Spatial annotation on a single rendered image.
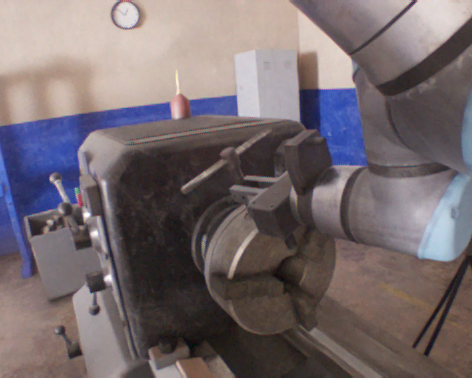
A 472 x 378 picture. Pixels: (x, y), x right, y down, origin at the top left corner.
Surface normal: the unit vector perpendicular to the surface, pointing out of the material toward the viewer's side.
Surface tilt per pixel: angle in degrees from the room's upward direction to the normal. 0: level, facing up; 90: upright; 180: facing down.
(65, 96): 90
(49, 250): 90
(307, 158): 84
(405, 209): 95
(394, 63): 105
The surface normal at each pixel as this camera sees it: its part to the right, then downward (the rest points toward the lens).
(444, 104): -0.51, 0.73
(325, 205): -0.80, 0.04
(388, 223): -0.79, 0.32
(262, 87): 0.49, 0.21
